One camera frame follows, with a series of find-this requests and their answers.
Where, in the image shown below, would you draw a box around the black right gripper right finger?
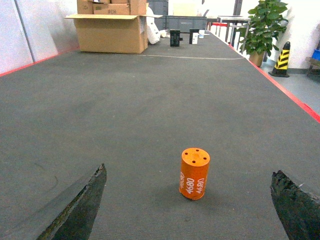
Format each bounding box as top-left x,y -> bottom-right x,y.
270,170 -> 320,240

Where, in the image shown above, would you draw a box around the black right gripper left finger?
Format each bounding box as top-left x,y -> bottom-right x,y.
37,163 -> 107,240

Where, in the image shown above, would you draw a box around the orange cylinder cap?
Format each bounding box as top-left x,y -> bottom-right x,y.
179,147 -> 211,201

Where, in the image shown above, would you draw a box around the yellow black traffic cone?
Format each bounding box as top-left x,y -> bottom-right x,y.
268,41 -> 291,78

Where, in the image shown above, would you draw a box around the potted green plant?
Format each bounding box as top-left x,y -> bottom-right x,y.
237,0 -> 288,67

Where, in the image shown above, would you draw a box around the large cardboard box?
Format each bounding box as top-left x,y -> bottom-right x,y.
65,13 -> 161,54

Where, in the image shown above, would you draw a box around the white foam packaging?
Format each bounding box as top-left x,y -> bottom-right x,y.
146,6 -> 167,45

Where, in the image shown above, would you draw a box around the black white box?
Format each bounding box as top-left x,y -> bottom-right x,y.
189,28 -> 199,45

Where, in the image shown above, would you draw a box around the black box on table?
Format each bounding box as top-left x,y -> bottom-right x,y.
169,29 -> 181,47

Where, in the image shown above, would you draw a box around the grey plastic crate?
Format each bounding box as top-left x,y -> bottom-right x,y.
159,15 -> 207,33

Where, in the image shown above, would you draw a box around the small stacked cardboard boxes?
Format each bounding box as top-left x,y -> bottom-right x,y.
76,0 -> 147,16

